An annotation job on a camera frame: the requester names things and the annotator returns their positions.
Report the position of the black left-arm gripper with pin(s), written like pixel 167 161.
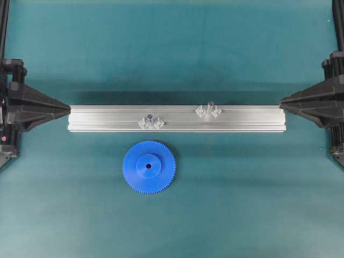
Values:
pixel 14 90

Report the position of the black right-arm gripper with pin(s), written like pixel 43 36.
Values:
pixel 330 89

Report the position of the large blue plastic gear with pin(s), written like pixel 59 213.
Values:
pixel 149 167

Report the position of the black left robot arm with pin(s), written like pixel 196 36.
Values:
pixel 22 107

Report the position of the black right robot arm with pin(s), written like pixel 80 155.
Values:
pixel 322 103

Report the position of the long aluminium extrusion rail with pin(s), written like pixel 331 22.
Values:
pixel 177 118

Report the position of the steel shaft with clear bracket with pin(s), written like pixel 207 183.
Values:
pixel 150 122

